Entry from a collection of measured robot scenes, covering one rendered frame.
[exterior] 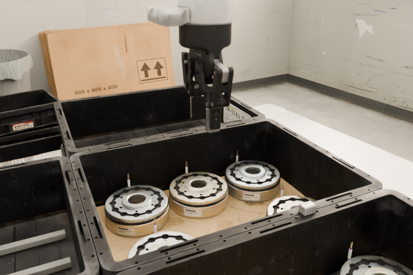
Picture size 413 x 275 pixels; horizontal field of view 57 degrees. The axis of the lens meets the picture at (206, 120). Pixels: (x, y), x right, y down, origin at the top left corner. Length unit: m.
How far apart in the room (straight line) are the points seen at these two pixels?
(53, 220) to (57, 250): 0.08
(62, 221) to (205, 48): 0.37
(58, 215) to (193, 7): 0.41
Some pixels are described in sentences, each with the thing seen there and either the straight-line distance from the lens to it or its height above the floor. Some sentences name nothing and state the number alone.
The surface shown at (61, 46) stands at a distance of 3.12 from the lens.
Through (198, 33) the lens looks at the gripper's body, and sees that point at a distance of 0.52.
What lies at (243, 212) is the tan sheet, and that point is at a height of 0.83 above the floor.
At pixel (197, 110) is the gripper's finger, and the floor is 1.00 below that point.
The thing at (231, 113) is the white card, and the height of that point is 0.90.
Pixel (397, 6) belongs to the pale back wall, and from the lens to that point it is 3.67.
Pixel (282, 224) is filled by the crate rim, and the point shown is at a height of 0.93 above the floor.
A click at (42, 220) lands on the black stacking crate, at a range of 0.70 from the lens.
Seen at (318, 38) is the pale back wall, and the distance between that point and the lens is 4.20.
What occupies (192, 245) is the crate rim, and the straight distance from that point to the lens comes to 0.44.
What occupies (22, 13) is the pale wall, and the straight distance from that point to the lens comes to 3.22.
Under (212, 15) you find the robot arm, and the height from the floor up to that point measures 1.16.
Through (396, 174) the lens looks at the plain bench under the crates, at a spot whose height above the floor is 0.70.
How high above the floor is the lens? 1.21
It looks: 22 degrees down
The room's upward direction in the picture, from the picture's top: straight up
